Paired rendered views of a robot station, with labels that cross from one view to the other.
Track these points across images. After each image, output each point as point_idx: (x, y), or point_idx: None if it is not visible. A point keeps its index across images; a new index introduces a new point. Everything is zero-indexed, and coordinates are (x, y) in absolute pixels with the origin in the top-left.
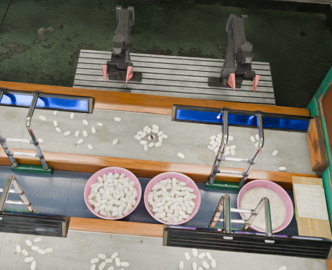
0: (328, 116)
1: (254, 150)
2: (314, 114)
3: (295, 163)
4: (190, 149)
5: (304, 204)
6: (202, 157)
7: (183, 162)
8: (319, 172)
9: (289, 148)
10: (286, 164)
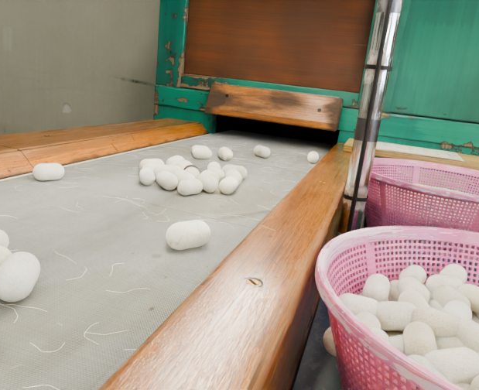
0: (237, 61)
1: (240, 164)
2: (193, 108)
3: (296, 154)
4: (158, 220)
5: (425, 152)
6: (223, 212)
7: (227, 250)
8: (322, 150)
9: (251, 148)
10: (295, 157)
